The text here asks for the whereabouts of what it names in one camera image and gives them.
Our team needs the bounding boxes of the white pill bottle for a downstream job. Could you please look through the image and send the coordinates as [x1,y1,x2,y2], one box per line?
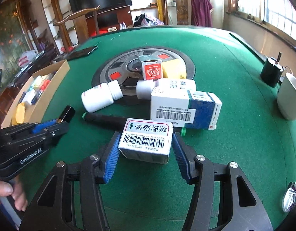
[136,78,196,100]
[81,80,124,113]

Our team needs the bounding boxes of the black cylindrical motor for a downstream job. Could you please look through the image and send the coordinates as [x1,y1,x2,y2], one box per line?
[260,52,284,88]

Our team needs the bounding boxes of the white and blue medicine box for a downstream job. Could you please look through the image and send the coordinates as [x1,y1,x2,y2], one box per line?
[150,87,222,130]

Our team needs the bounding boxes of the pile of clothes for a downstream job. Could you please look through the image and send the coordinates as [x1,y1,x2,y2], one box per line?
[133,13,164,27]

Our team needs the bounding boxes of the wooden armchair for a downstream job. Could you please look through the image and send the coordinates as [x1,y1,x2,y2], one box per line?
[53,6,100,44]

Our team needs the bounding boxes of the black gold lipstick tube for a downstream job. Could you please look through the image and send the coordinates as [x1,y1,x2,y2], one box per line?
[56,105,75,123]

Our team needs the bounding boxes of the cardboard box tray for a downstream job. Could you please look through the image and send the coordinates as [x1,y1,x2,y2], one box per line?
[0,60,70,128]

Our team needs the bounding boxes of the yellow-green cartoon tin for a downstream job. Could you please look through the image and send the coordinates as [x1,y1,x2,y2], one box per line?
[32,75,49,90]

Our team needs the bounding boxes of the eyeglasses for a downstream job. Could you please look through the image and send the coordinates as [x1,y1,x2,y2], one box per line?
[282,182,296,213]

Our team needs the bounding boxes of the wooden chair with maroon cloth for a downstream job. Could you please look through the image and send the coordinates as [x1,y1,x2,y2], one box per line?
[162,0,191,26]

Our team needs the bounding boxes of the white ceramic mug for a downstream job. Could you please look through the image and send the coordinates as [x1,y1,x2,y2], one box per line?
[276,73,296,121]

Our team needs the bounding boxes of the grey box red end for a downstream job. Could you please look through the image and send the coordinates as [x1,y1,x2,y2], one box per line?
[139,55,163,80]

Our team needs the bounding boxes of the white medicine box purple label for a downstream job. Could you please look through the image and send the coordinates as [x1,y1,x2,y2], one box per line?
[118,118,173,164]

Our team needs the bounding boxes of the black smartphone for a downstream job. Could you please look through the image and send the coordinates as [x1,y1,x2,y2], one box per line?
[56,45,98,62]

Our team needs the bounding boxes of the black folding table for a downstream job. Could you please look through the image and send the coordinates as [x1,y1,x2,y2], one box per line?
[9,48,57,87]

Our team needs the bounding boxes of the person's left hand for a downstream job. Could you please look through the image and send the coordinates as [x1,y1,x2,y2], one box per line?
[0,176,28,212]

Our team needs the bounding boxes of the white power adapter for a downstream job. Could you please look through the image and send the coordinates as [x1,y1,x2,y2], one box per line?
[22,89,37,107]

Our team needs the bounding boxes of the yellow foil snack bag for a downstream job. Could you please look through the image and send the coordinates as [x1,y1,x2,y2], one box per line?
[12,102,25,125]

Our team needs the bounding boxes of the flower landscape painting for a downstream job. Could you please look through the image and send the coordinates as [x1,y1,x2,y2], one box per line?
[0,1,30,90]

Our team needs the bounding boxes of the green-capped black marker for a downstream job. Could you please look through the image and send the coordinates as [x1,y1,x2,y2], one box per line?
[81,111,187,136]

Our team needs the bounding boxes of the white red plastic bag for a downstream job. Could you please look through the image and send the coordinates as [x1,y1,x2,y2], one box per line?
[18,51,37,68]

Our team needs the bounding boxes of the maroon cloth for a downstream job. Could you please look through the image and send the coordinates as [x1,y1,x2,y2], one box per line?
[191,0,213,27]

